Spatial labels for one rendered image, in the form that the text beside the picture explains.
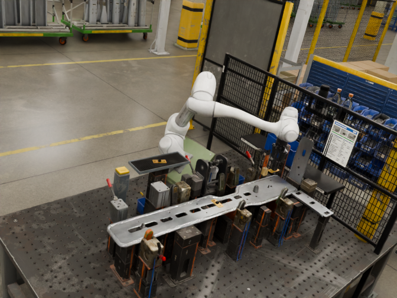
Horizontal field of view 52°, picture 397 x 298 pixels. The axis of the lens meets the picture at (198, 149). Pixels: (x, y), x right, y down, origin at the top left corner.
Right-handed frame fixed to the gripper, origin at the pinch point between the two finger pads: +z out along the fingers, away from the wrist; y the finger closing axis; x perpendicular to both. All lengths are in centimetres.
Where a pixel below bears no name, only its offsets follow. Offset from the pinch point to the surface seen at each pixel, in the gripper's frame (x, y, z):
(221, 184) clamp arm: -34.1, -12.2, 14.3
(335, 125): 54, 2, -23
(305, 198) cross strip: 13.8, 21.3, 17.6
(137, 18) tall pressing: 333, -742, 72
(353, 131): 54, 17, -25
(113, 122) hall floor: 51, -313, 118
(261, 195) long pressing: -12.8, 5.4, 17.5
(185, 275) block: -82, 20, 43
